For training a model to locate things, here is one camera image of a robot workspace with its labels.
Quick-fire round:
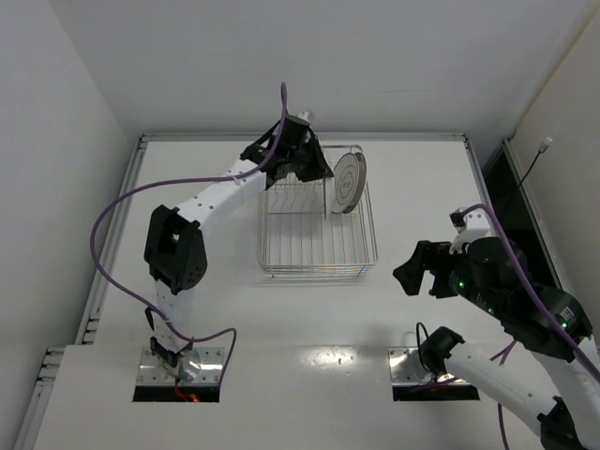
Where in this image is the clear plate black rim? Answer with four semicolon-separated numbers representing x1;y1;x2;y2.
331;152;357;214

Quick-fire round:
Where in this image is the dark green rimmed plate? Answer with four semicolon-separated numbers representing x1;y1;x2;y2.
346;152;367;214

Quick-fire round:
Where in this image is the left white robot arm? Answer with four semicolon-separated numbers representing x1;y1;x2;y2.
143;112;333;374

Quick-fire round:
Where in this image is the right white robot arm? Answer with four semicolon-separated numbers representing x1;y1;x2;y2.
392;236;599;449

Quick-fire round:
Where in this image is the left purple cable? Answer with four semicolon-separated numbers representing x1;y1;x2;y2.
89;82;288;343

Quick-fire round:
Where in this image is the purple cable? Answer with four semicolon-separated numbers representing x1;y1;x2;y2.
457;203;600;450
89;82;288;343

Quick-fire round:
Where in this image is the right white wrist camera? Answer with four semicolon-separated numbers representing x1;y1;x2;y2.
449;208;491;254

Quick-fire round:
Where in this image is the steel wire dish rack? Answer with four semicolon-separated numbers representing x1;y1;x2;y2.
257;174;378;280

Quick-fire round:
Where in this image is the right steel base plate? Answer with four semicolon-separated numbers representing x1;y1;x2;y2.
387;346;468;387

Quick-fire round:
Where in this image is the steel base plate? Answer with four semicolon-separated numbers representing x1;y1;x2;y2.
136;347;224;387
387;346;468;387

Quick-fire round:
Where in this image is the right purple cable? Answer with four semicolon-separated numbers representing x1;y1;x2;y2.
457;203;600;450

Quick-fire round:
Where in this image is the black wall cable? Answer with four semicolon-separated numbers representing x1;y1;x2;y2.
517;149;545;189

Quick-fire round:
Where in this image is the white wall plug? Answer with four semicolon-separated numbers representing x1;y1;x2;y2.
538;137;552;154

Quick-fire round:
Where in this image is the left steel base plate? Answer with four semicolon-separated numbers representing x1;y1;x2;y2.
136;347;224;387

